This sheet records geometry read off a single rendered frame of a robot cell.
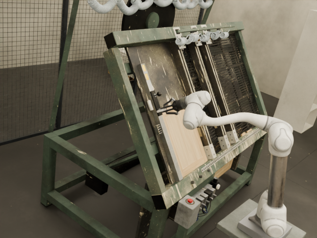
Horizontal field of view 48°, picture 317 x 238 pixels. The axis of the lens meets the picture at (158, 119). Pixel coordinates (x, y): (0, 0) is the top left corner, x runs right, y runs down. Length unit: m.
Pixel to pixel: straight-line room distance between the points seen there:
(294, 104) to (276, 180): 4.52
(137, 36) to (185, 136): 0.91
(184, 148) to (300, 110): 4.13
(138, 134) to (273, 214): 1.06
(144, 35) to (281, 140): 1.29
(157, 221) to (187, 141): 0.72
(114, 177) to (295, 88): 4.56
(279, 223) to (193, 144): 1.01
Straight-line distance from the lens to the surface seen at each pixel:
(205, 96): 2.35
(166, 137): 2.78
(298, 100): 6.82
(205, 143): 3.19
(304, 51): 6.69
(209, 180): 3.20
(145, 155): 2.60
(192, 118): 2.25
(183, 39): 3.02
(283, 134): 2.25
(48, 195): 3.72
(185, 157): 2.96
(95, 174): 3.06
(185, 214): 2.59
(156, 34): 2.94
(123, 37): 2.63
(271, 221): 2.52
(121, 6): 3.20
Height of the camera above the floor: 2.46
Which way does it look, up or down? 24 degrees down
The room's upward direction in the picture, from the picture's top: 11 degrees clockwise
